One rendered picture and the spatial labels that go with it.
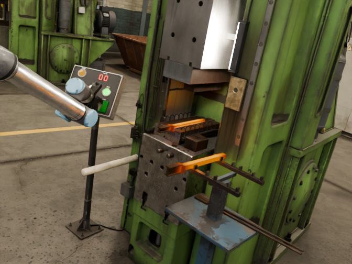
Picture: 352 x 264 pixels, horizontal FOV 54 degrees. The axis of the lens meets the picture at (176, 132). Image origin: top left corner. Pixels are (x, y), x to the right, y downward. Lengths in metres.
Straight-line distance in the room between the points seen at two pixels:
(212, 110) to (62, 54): 4.63
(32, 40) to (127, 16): 5.02
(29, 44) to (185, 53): 5.00
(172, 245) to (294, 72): 1.25
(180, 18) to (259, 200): 1.26
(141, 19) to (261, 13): 9.76
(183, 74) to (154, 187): 0.70
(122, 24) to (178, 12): 9.23
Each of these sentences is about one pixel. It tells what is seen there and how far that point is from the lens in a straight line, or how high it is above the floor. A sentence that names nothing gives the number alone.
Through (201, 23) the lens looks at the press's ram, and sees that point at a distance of 1.86.
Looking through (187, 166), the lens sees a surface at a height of 0.96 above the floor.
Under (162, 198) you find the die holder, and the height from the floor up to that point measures 0.58.
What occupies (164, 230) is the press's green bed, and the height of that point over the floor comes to 0.39.
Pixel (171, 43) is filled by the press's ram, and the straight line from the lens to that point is 1.98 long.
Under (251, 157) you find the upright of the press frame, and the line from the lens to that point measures 1.91.
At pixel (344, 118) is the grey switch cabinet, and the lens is 7.11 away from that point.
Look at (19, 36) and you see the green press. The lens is 6.64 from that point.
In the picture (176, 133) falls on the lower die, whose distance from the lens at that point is 1.99.
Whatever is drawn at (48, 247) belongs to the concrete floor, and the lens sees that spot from 2.61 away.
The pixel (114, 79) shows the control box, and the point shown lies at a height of 1.17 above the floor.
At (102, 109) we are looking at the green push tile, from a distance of 2.17.
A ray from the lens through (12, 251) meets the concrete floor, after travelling 2.60.
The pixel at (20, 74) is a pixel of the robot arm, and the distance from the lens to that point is 1.45.
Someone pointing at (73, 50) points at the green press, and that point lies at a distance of 6.74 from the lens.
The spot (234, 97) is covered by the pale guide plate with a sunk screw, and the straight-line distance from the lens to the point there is 1.89.
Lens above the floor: 1.62
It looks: 19 degrees down
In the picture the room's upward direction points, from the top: 10 degrees clockwise
